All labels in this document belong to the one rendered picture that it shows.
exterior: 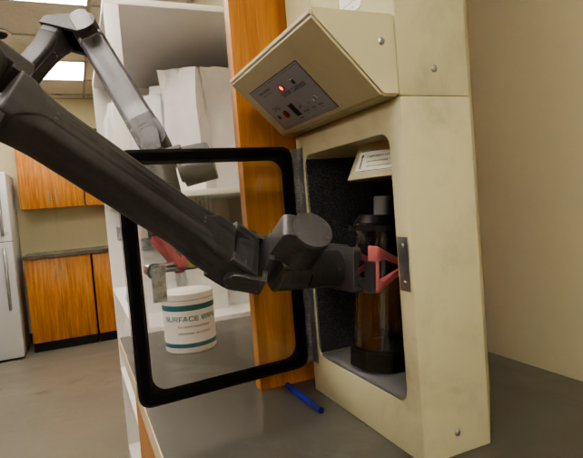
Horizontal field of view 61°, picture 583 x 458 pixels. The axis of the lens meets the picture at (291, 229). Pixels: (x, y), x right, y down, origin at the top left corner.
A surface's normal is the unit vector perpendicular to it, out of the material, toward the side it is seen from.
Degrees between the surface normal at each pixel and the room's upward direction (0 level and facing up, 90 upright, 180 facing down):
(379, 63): 90
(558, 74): 90
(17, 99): 68
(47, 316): 90
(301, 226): 51
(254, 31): 90
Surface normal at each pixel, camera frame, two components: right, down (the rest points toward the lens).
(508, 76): -0.91, 0.10
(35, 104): 0.78, -0.41
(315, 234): 0.34, -0.62
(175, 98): 0.07, -0.07
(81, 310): 0.39, 0.02
